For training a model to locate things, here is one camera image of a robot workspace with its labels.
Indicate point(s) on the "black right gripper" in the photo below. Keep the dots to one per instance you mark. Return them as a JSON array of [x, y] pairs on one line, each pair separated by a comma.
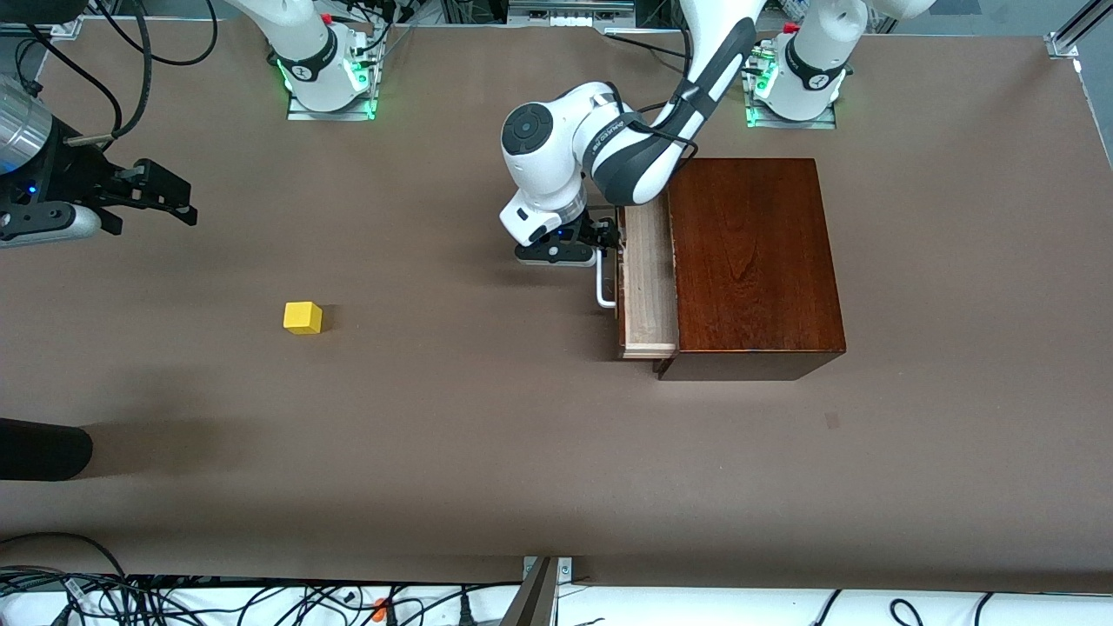
[[71, 169]]

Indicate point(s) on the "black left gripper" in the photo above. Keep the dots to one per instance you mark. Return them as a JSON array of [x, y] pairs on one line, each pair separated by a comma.
[[596, 231]]

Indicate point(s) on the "yellow block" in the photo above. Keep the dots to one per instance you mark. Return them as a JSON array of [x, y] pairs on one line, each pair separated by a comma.
[[303, 318]]

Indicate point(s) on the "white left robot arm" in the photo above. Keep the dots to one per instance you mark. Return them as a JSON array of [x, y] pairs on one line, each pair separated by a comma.
[[548, 148]]

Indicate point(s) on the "dark brown wooden box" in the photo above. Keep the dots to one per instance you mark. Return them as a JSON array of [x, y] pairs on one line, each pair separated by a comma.
[[756, 261]]

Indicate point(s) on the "grey device with ports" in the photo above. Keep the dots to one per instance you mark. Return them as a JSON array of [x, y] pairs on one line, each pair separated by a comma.
[[569, 19]]

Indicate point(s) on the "black rounded object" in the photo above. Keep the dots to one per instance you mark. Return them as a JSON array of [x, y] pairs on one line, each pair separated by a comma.
[[43, 448]]

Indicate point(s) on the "orange plug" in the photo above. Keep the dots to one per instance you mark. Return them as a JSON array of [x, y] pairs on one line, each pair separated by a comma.
[[380, 609]]

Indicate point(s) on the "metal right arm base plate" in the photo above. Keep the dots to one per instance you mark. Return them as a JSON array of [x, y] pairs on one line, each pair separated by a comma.
[[330, 115]]

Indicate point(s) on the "aluminium frame profile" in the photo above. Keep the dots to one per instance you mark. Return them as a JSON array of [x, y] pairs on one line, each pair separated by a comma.
[[65, 28], [1063, 43]]

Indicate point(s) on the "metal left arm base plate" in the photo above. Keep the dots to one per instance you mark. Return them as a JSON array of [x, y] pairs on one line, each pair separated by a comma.
[[791, 123]]

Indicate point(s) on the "metal bracket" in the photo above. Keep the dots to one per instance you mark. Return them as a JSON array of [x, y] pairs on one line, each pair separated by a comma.
[[535, 600]]

